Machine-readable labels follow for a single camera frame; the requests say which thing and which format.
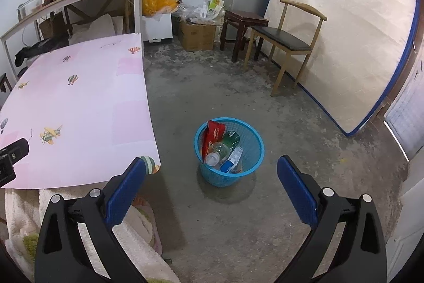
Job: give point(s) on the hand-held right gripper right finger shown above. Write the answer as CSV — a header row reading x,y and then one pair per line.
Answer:
x,y
298,190

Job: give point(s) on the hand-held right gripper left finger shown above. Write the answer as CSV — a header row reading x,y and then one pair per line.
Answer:
x,y
127,190

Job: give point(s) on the blue mesh waste basket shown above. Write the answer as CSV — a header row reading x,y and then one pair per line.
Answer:
x,y
253,137

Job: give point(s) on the blue toothpaste box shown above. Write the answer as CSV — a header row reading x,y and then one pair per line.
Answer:
x,y
228,165

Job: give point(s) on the green plastic bottle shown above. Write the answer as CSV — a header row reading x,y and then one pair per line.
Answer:
x,y
228,140

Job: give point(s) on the red snack packet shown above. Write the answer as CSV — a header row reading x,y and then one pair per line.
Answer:
x,y
213,134

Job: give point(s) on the white and green fluffy blanket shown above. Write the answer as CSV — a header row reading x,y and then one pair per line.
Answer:
x,y
20,210

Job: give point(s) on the pink printed tablecloth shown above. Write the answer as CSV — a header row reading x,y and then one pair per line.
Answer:
x,y
82,104

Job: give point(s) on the black cloth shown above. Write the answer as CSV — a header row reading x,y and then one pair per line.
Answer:
x,y
36,49

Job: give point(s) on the white door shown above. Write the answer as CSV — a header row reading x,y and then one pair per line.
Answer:
x,y
407,220

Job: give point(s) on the grey panelled door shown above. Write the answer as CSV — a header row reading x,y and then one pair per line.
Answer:
x,y
402,117

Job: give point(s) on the clear plastic container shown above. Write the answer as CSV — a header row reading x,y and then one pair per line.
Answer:
x,y
29,6

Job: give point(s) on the white pillow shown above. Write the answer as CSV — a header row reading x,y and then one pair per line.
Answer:
x,y
96,26

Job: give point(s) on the white chest freezer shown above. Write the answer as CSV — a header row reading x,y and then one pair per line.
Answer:
x,y
159,28

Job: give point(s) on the brown cardboard box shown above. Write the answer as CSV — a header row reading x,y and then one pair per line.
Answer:
x,y
197,36

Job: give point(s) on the white mattress with blue edge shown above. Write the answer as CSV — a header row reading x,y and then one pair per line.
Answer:
x,y
331,21

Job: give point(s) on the dark wooden stool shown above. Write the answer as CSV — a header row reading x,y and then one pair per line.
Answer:
x,y
245,18

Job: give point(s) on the white bag with green print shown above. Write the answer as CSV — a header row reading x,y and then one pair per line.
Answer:
x,y
213,9

